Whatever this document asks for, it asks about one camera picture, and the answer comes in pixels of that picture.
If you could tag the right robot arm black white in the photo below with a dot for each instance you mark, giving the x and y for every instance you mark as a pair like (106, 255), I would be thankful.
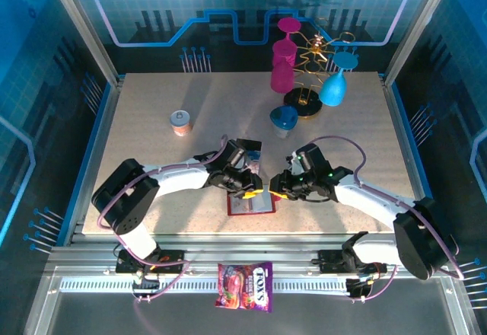
(373, 201)

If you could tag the yogurt cup blue lid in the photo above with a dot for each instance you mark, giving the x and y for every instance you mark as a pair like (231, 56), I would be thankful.
(283, 116)

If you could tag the aluminium front rail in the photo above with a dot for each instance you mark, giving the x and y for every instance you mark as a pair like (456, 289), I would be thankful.
(247, 247)

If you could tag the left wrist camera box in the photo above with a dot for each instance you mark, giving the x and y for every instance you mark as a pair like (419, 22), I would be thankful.
(234, 154)

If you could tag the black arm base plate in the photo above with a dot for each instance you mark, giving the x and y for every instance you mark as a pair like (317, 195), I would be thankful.
(125, 266)
(327, 262)

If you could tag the pale credit card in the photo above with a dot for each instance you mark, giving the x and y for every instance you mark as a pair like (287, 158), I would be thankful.
(255, 166)

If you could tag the black credit card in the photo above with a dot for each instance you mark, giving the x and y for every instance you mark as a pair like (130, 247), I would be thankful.
(253, 145)

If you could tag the black controller board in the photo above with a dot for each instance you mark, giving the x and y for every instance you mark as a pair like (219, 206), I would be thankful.
(150, 286)
(357, 291)

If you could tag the blue wine glass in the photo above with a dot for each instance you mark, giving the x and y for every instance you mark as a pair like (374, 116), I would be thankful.
(333, 91)

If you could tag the pink wine glass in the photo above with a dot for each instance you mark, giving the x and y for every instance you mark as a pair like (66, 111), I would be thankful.
(289, 25)
(282, 80)

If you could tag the small tin can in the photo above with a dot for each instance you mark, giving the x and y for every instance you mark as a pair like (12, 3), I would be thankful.
(180, 122)

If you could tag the aluminium side rail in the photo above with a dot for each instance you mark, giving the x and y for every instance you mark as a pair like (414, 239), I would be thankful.
(100, 137)
(405, 137)

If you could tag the blue credit card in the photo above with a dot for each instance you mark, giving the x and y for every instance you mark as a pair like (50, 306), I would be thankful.
(255, 156)

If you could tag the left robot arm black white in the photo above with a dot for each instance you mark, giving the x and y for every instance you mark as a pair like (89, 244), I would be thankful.
(182, 179)

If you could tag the purple candy bag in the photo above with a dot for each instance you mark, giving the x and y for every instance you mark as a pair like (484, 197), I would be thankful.
(243, 285)

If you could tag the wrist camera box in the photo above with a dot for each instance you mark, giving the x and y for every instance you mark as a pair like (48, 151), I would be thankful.
(312, 158)
(234, 154)

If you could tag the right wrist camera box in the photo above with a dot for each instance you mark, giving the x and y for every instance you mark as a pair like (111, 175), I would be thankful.
(312, 158)

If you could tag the white credit card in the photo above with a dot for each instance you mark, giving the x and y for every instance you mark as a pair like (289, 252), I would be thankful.
(262, 201)

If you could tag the red card holder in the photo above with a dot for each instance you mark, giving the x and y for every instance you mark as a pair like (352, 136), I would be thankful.
(243, 210)

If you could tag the aluminium frame post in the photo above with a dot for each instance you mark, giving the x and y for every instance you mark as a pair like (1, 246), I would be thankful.
(84, 26)
(417, 26)

